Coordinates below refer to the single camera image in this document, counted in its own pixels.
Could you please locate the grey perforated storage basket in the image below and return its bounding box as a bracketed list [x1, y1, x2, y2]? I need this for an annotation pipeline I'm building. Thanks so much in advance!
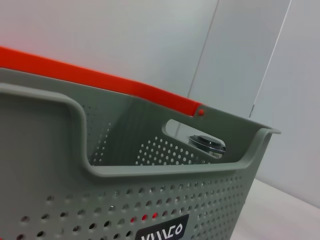
[0, 67, 282, 240]

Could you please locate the orange basket handle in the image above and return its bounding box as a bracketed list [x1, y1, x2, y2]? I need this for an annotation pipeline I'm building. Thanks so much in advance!
[0, 45, 207, 118]

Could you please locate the dark red curved brick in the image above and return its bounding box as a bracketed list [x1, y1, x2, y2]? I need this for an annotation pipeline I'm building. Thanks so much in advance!
[129, 211, 159, 223]

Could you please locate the glass teapot with black handle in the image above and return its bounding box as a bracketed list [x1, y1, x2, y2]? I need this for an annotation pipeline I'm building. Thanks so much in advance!
[187, 134, 228, 159]

